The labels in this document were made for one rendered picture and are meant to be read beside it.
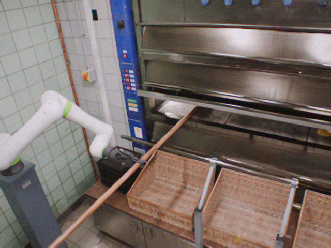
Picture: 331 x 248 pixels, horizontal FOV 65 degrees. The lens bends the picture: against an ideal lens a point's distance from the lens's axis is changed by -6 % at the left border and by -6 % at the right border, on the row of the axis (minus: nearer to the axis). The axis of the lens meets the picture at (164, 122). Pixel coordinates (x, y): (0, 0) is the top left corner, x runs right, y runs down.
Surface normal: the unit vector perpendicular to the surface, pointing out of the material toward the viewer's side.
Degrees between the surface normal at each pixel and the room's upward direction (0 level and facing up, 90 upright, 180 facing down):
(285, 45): 70
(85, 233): 0
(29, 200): 90
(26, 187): 90
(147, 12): 90
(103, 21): 90
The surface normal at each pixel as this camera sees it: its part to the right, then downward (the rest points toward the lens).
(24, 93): 0.86, 0.18
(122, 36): -0.51, 0.46
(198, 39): -0.51, 0.13
